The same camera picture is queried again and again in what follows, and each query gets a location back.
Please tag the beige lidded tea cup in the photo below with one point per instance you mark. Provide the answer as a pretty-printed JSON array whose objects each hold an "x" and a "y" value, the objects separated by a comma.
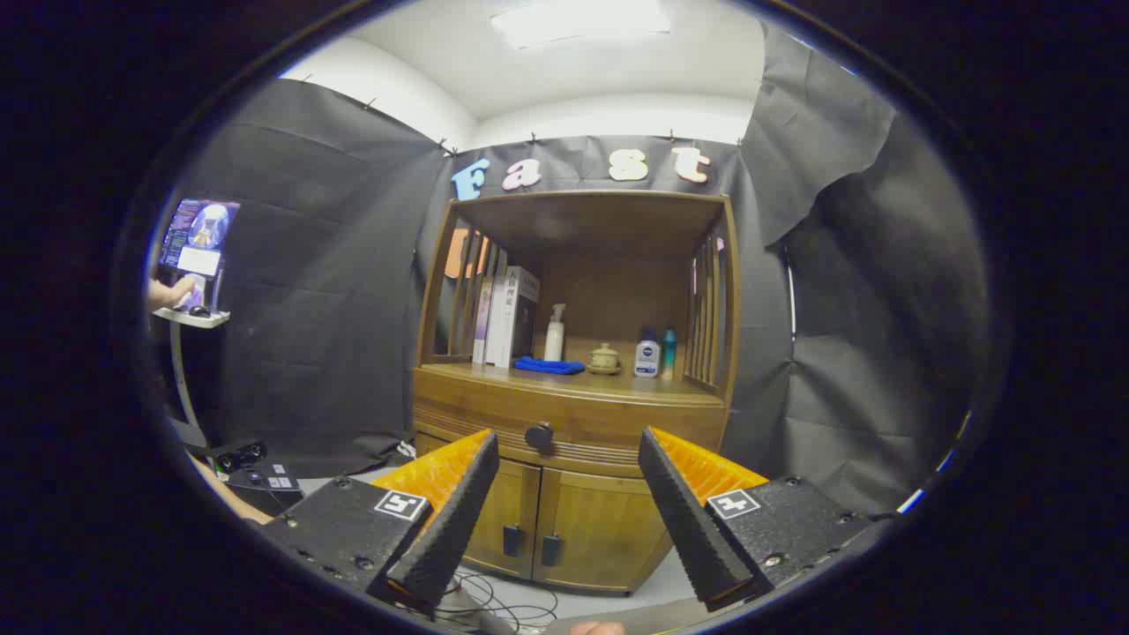
[{"x": 604, "y": 359}]

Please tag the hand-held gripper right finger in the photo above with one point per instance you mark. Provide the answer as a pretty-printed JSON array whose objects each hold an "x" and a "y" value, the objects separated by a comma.
[{"x": 688, "y": 520}]

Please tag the black controller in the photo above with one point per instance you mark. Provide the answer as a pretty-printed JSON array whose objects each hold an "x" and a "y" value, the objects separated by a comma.
[{"x": 240, "y": 457}]

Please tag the white lotion bottle blue cap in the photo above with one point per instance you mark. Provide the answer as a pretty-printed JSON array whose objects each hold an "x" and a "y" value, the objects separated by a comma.
[{"x": 646, "y": 359}]

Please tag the wooden cabinet door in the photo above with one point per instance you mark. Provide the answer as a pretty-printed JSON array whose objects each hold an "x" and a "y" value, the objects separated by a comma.
[
  {"x": 512, "y": 503},
  {"x": 600, "y": 529}
]

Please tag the white stand with tray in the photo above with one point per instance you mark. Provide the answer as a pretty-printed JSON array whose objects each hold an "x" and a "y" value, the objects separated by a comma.
[{"x": 190, "y": 319}]

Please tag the computer monitor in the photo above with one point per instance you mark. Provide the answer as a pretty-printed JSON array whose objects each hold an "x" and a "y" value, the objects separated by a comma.
[{"x": 198, "y": 229}]

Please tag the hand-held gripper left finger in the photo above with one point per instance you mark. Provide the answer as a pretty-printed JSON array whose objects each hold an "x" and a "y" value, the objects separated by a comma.
[{"x": 450, "y": 529}]

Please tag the wooden cabinet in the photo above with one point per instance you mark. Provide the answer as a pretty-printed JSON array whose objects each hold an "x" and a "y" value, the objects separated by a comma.
[{"x": 617, "y": 265}]

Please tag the folded blue cloth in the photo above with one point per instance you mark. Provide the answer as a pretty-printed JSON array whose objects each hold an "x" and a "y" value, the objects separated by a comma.
[{"x": 547, "y": 365}]

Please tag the thick white book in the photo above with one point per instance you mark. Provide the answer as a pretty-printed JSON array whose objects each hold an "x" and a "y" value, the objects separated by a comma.
[{"x": 507, "y": 317}]

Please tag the black computer mouse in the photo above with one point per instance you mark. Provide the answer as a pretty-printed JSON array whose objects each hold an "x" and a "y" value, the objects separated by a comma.
[{"x": 199, "y": 310}]

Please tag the white pump bottle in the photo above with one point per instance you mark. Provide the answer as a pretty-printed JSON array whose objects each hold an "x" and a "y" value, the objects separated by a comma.
[{"x": 554, "y": 339}]

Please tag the wooden countertop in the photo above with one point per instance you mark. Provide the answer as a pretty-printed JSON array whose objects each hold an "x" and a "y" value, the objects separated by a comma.
[{"x": 609, "y": 385}]

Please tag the black device box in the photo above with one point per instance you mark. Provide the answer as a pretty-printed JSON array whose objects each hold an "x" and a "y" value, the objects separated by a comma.
[{"x": 265, "y": 489}]

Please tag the thin purple book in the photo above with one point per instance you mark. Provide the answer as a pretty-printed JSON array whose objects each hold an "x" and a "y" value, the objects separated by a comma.
[{"x": 482, "y": 326}]

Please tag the teal slim bottle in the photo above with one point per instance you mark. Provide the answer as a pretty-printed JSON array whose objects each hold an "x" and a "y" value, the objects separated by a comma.
[{"x": 669, "y": 353}]

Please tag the wooden drawer with black knob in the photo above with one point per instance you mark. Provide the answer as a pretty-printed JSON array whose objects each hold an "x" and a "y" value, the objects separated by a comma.
[{"x": 494, "y": 414}]

